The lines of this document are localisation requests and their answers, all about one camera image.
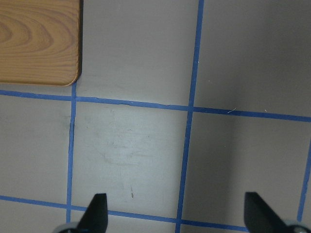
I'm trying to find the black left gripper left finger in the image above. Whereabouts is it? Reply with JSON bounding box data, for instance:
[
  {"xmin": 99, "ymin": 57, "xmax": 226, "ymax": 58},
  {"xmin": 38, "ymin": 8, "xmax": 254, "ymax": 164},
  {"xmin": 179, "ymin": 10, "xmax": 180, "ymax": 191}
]
[{"xmin": 76, "ymin": 193, "xmax": 108, "ymax": 233}]

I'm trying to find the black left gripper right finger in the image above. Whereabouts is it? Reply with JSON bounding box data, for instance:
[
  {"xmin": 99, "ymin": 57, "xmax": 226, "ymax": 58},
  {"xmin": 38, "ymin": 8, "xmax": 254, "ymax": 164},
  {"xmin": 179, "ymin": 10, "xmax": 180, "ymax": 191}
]
[{"xmin": 244, "ymin": 192, "xmax": 294, "ymax": 233}]

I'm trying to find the wooden tray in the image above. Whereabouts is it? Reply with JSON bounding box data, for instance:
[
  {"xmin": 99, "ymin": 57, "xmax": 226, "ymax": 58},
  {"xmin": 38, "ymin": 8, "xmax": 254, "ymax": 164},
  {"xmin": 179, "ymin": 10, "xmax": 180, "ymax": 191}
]
[{"xmin": 0, "ymin": 0, "xmax": 84, "ymax": 86}]

